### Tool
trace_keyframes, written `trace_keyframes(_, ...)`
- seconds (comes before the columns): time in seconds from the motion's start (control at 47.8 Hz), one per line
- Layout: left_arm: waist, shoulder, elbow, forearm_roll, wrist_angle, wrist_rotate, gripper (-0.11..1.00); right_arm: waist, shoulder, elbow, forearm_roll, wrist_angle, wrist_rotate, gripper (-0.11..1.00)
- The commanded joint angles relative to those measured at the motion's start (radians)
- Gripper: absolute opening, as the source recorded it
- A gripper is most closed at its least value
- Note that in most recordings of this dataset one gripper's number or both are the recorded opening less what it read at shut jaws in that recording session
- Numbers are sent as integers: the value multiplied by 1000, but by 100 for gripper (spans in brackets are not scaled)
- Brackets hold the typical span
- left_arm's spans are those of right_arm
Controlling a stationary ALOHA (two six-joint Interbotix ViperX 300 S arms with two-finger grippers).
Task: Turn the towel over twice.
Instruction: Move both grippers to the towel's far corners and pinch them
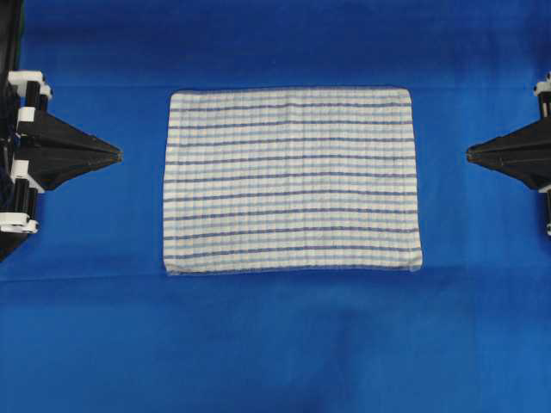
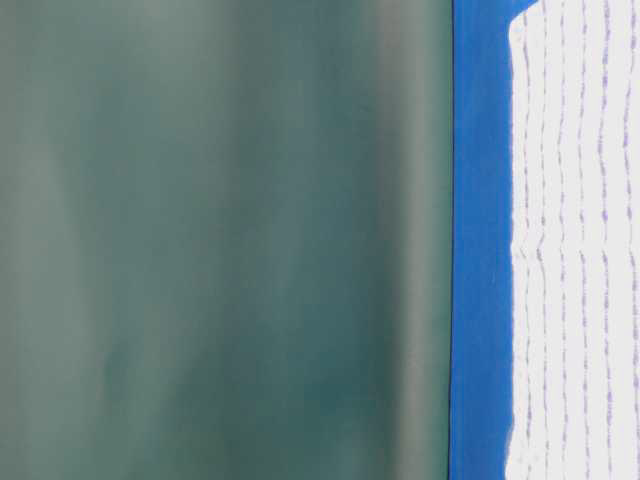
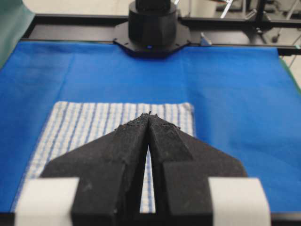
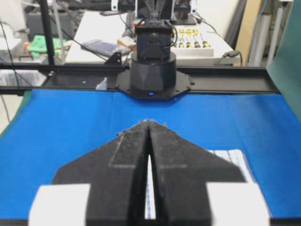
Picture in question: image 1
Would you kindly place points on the blue striped white towel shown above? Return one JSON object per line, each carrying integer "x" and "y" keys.
{"x": 280, "y": 178}

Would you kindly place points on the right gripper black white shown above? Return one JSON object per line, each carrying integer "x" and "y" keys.
{"x": 534, "y": 173}

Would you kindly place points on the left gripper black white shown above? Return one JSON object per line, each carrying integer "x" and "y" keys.
{"x": 28, "y": 175}

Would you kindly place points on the blue table cloth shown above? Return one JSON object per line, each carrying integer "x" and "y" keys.
{"x": 90, "y": 321}

